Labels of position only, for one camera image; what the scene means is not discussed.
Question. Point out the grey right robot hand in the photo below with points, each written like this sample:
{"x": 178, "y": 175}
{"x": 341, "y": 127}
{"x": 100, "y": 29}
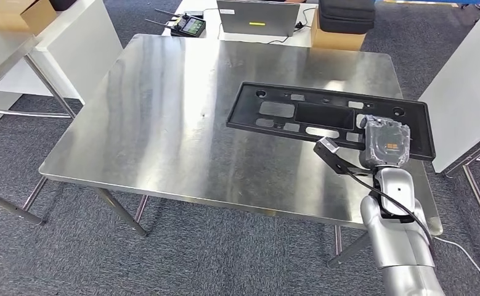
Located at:
{"x": 386, "y": 147}

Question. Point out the black remote controller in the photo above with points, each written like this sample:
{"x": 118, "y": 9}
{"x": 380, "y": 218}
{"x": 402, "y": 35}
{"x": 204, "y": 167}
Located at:
{"x": 190, "y": 26}

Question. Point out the grey laptop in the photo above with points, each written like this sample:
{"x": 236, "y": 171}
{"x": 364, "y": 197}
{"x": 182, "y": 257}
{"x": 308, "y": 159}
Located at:
{"x": 256, "y": 18}

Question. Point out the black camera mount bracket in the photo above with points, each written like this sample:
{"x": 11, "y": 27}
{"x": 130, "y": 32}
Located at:
{"x": 335, "y": 161}

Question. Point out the stainless steel workbench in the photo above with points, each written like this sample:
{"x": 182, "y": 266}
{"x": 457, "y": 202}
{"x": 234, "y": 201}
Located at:
{"x": 162, "y": 122}

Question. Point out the black plastic panel part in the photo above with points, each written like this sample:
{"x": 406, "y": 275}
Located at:
{"x": 244, "y": 110}

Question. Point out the white cabinet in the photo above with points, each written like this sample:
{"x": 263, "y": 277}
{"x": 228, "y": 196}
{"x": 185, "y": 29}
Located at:
{"x": 80, "y": 53}
{"x": 460, "y": 102}

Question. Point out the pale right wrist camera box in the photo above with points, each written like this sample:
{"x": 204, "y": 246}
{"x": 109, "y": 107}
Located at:
{"x": 327, "y": 145}

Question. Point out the black carrying case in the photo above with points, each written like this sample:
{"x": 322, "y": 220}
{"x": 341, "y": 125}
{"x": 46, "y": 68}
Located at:
{"x": 346, "y": 16}

